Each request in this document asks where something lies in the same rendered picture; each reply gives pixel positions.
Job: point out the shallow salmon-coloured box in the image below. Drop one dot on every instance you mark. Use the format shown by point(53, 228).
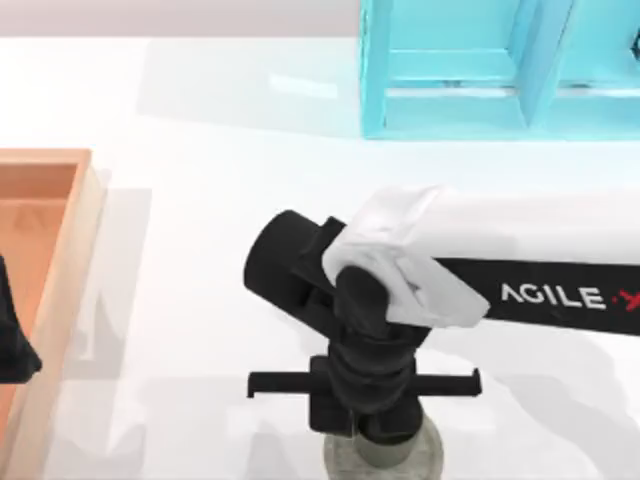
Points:
point(45, 240)

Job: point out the light blue rack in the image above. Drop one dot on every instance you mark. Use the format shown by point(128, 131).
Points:
point(450, 110)

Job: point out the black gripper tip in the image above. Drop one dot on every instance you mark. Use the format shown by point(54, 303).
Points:
point(12, 340)

